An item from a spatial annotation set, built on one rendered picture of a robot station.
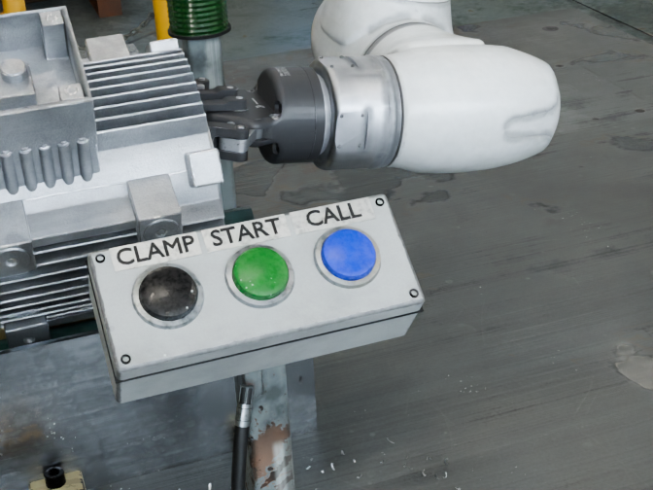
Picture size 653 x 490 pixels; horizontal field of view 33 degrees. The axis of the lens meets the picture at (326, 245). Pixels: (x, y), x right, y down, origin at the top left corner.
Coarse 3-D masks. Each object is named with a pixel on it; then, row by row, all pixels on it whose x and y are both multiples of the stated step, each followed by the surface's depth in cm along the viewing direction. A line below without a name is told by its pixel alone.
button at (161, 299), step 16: (160, 272) 58; (176, 272) 58; (144, 288) 57; (160, 288) 57; (176, 288) 57; (192, 288) 58; (144, 304) 57; (160, 304) 57; (176, 304) 57; (192, 304) 57
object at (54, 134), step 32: (0, 32) 77; (32, 32) 78; (64, 32) 77; (0, 64) 78; (32, 64) 78; (64, 64) 78; (0, 96) 74; (32, 96) 74; (64, 96) 72; (0, 128) 71; (32, 128) 72; (64, 128) 73; (0, 160) 73; (32, 160) 74; (64, 160) 74; (96, 160) 76
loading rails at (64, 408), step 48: (0, 336) 90; (96, 336) 80; (0, 384) 79; (48, 384) 81; (96, 384) 82; (288, 384) 88; (0, 432) 81; (48, 432) 82; (96, 432) 84; (144, 432) 85; (192, 432) 87; (0, 480) 83; (48, 480) 82; (96, 480) 86
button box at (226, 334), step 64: (128, 256) 59; (192, 256) 59; (320, 256) 60; (384, 256) 61; (128, 320) 57; (192, 320) 58; (256, 320) 58; (320, 320) 59; (384, 320) 61; (128, 384) 58; (192, 384) 61
